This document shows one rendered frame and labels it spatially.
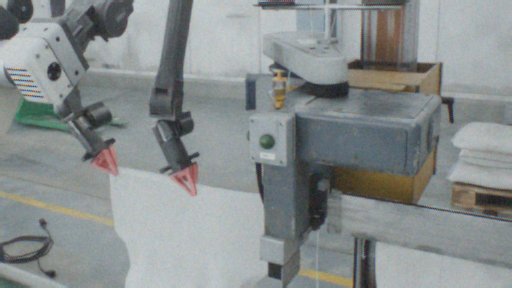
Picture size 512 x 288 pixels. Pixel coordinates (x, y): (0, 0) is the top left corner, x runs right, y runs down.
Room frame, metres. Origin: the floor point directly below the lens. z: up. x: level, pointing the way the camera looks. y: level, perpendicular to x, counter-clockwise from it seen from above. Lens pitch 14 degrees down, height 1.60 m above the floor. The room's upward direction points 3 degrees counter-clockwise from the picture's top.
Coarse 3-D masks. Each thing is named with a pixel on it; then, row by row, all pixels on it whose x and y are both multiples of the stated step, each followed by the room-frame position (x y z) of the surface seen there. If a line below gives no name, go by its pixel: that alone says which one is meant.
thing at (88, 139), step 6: (84, 132) 1.52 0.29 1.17; (90, 132) 1.53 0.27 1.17; (96, 132) 1.54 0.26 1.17; (78, 138) 1.53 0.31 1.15; (84, 138) 1.52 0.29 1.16; (90, 138) 1.52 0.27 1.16; (96, 138) 1.52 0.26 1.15; (114, 138) 1.56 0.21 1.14; (84, 144) 1.52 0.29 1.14; (90, 144) 1.51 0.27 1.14; (96, 144) 1.49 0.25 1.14; (108, 144) 1.53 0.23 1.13; (90, 150) 1.47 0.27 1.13; (84, 156) 1.49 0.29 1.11; (90, 156) 1.51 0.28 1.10
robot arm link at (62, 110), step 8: (48, 0) 1.70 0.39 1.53; (56, 0) 1.70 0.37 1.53; (64, 0) 1.72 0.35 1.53; (48, 8) 1.69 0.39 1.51; (56, 8) 1.69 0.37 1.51; (64, 8) 1.71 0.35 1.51; (48, 16) 1.69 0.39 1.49; (56, 16) 1.68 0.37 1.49; (80, 96) 1.58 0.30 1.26; (64, 104) 1.54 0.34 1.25; (56, 112) 1.58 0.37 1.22; (64, 112) 1.56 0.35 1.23
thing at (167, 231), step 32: (128, 192) 1.47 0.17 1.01; (160, 192) 1.40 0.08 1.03; (224, 192) 1.28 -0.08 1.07; (128, 224) 1.47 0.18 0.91; (160, 224) 1.40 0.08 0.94; (192, 224) 1.34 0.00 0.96; (224, 224) 1.28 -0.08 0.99; (256, 224) 1.24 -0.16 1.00; (160, 256) 1.38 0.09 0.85; (192, 256) 1.34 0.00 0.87; (224, 256) 1.28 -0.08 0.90; (256, 256) 1.24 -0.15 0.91
